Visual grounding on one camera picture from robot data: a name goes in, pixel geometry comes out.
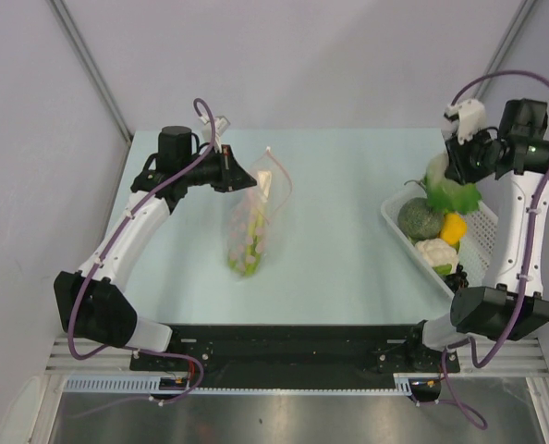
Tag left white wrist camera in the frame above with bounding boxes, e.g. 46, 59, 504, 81
199, 116, 230, 153

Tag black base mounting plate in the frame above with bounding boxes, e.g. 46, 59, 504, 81
129, 325, 460, 389

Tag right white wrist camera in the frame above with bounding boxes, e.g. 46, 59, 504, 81
444, 99, 487, 145

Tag green lettuce cabbage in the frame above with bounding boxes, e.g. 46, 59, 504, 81
423, 154, 482, 215

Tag green netted melon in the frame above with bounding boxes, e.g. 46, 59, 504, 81
397, 197, 444, 241

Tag dark purple grapes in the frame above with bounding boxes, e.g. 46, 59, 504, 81
443, 264, 469, 293

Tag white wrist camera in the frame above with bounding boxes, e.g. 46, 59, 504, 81
199, 116, 230, 153
444, 99, 487, 145

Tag white cauliflower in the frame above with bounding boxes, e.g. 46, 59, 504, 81
415, 239, 459, 276

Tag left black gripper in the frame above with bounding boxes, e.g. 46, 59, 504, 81
181, 145, 256, 193

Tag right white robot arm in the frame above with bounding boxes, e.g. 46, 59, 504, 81
405, 99, 549, 371

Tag yellow bell pepper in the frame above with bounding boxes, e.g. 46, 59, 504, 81
439, 213, 467, 245

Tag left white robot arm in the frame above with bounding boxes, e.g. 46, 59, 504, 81
54, 126, 257, 370

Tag clear pink zip top bag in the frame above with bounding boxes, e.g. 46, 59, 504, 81
225, 147, 294, 278

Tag white perforated plastic basket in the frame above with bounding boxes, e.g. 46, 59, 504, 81
381, 181, 497, 298

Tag aluminium frame rail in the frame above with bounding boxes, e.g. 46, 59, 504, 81
457, 339, 549, 377

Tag white slotted cable duct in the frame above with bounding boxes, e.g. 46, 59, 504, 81
64, 372, 442, 397

